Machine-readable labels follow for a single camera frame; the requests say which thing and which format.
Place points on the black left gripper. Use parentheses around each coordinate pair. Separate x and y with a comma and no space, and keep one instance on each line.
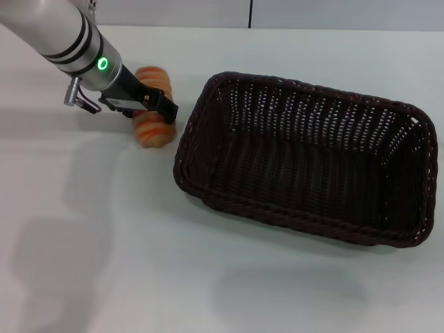
(126,86)

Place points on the orange striped bread roll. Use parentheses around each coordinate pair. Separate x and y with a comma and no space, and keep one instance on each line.
(152,133)

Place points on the dark brown woven basket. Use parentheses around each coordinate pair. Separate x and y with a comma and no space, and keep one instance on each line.
(312,180)

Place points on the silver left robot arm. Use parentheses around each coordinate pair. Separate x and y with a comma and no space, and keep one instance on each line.
(52,27)

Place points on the flat left wrist camera box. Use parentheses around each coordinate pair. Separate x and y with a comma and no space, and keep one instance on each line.
(121,104)

